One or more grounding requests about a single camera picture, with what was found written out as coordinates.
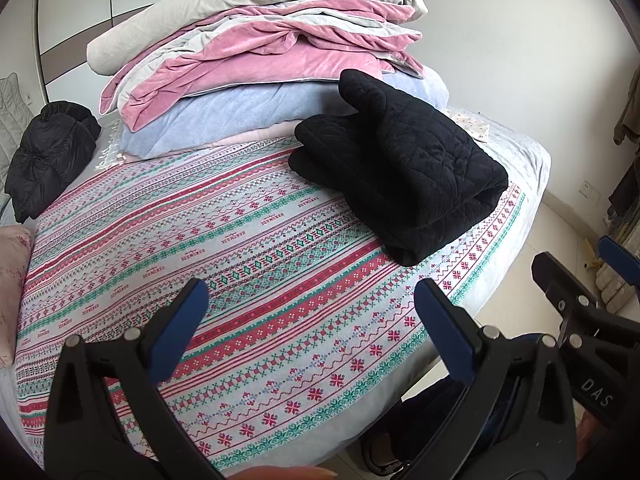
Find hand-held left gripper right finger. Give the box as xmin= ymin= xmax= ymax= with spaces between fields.
xmin=400 ymin=277 xmax=581 ymax=480

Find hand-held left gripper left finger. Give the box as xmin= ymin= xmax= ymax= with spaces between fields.
xmin=44 ymin=277 xmax=226 ymax=480

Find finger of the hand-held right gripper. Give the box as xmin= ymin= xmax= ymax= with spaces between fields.
xmin=597 ymin=235 xmax=640 ymax=292
xmin=531 ymin=252 xmax=599 ymax=317

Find black quilted coat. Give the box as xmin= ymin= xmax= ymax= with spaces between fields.
xmin=288 ymin=69 xmax=509 ymax=267

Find hanging clothes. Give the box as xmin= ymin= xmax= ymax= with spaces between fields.
xmin=612 ymin=65 xmax=640 ymax=147

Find person's left hand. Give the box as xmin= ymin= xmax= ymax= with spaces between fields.
xmin=225 ymin=465 xmax=337 ymax=480

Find yellow object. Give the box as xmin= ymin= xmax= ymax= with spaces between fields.
xmin=582 ymin=237 xmax=602 ymax=272

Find person's right trouser leg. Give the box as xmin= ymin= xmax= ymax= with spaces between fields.
xmin=380 ymin=375 xmax=507 ymax=463

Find patterned striped bed sheet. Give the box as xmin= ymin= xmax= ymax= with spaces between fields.
xmin=12 ymin=135 xmax=527 ymax=472

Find black sandal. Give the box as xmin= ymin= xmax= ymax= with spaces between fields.
xmin=360 ymin=425 xmax=408 ymax=477

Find pink floral pillow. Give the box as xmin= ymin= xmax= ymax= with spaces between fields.
xmin=0 ymin=225 xmax=35 ymax=368

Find small floral cloth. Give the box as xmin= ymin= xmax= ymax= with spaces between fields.
xmin=444 ymin=107 xmax=492 ymax=147

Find white lace cloth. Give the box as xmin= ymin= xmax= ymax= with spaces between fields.
xmin=94 ymin=129 xmax=127 ymax=172

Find pale pink blanket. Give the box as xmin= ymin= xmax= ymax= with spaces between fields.
xmin=125 ymin=124 xmax=302 ymax=162

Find black puffer jacket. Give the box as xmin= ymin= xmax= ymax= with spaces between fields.
xmin=5 ymin=101 xmax=102 ymax=223

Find light blue blanket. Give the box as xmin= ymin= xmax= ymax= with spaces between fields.
xmin=120 ymin=65 xmax=449 ymax=162

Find grey quilted headboard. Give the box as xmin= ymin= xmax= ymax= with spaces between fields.
xmin=0 ymin=72 xmax=35 ymax=163

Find wardrobe with sliding doors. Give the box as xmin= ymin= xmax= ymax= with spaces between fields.
xmin=32 ymin=0 xmax=217 ymax=107

